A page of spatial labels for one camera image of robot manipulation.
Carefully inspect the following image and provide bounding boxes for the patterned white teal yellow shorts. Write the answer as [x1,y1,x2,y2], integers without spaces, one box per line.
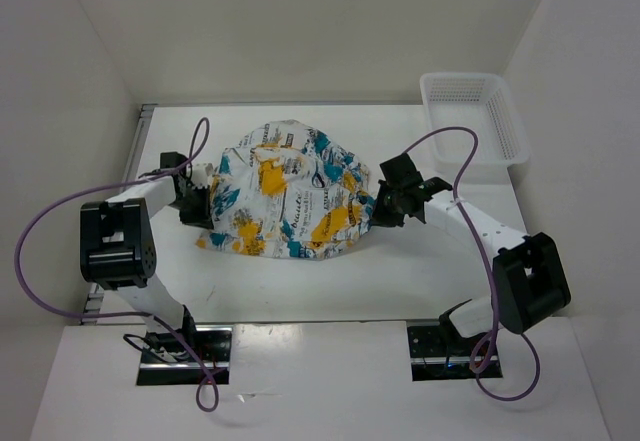
[196,120,375,260]

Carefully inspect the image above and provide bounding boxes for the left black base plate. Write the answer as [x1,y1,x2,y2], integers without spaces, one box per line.
[123,325,232,387]

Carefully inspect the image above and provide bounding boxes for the purple cable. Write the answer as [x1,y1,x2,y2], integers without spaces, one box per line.
[13,116,231,411]
[402,127,542,402]

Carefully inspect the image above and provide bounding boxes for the aluminium table edge rail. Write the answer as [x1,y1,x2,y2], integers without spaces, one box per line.
[80,103,157,325]

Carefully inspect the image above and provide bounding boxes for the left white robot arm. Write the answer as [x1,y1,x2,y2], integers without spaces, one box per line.
[80,152,214,361]

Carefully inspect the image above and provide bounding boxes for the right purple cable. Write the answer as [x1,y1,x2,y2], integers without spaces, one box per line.
[402,127,542,402]

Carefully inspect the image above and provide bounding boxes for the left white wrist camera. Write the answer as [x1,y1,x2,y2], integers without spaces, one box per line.
[191,163,214,189]

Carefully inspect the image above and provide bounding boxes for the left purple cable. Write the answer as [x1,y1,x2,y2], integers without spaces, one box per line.
[13,116,231,411]

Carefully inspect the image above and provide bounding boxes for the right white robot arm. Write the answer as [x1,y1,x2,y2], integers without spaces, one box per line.
[372,153,571,335]

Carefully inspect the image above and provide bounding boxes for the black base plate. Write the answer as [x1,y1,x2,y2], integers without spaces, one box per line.
[123,325,232,387]
[406,322,483,382]

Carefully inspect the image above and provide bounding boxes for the white plastic basket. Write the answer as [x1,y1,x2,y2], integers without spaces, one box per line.
[419,72,530,168]

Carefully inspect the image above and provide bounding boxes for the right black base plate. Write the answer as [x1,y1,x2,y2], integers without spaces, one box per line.
[406,322,483,382]

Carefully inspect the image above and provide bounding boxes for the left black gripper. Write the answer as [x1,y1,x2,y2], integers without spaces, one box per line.
[169,183,214,230]

